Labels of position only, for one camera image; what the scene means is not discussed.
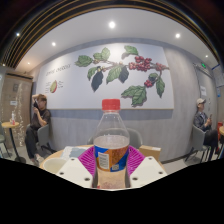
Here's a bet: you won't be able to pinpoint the white wall notice sheet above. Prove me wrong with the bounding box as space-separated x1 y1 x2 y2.
199 85 208 98

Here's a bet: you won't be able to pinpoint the coffee plant wall mural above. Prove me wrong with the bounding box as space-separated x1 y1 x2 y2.
35 42 175 111

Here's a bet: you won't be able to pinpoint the wooden wall panel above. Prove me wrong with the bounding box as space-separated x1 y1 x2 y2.
0 73 34 148

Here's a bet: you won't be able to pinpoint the small bottle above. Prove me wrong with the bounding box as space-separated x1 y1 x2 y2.
10 111 17 126

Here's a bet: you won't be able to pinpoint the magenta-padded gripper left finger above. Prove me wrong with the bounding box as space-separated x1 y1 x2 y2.
55 145 100 190

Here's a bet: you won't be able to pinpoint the wall notice board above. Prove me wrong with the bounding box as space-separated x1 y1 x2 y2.
213 66 224 89

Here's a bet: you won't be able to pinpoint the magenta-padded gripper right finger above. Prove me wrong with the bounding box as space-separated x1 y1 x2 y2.
125 145 168 189

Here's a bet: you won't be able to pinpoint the ceiling spotlights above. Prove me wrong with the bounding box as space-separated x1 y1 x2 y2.
14 20 210 66

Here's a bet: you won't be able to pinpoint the person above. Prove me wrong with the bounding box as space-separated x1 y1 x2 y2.
193 97 219 161
24 93 52 166

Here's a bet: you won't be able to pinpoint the clear red-capped drink bottle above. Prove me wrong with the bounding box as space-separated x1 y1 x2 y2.
93 98 131 190

